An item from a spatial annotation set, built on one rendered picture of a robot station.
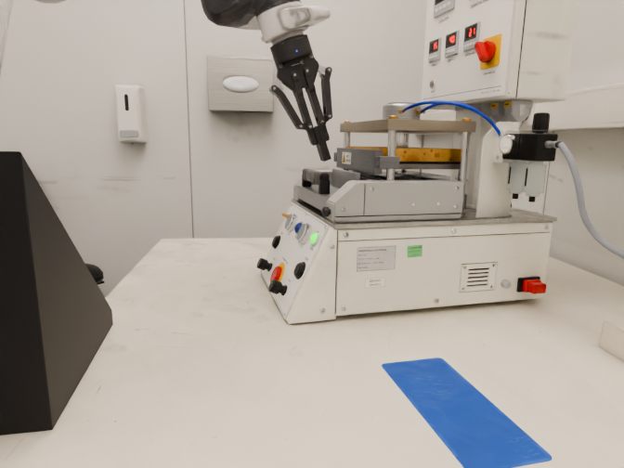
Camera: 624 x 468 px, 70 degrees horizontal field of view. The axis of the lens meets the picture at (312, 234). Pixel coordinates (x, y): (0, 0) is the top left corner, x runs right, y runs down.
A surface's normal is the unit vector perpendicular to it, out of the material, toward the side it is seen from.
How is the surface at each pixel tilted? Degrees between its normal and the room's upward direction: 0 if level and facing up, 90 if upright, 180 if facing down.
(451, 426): 0
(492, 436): 0
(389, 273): 90
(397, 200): 90
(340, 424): 0
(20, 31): 90
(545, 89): 90
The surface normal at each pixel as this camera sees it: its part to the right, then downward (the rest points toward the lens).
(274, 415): 0.02, -0.98
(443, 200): 0.26, 0.20
